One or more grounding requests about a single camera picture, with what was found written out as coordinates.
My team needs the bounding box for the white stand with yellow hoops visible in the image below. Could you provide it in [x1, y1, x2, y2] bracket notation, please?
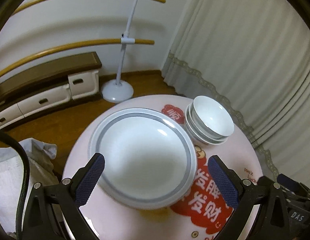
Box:
[0, 0, 166, 104]

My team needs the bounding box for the black cable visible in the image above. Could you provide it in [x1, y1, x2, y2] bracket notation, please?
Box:
[0, 128, 31, 240]

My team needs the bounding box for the white porcelain bowl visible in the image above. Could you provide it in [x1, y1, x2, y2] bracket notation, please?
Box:
[190, 95, 234, 138]
[188, 104, 228, 140]
[185, 106, 228, 145]

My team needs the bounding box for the low brown white cabinet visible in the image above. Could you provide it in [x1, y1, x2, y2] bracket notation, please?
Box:
[0, 52, 102, 129]

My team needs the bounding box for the white cloth pile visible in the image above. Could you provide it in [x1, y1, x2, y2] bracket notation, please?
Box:
[0, 138, 58, 232]

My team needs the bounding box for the beige pleated curtain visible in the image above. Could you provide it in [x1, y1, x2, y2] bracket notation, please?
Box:
[162, 0, 310, 186]

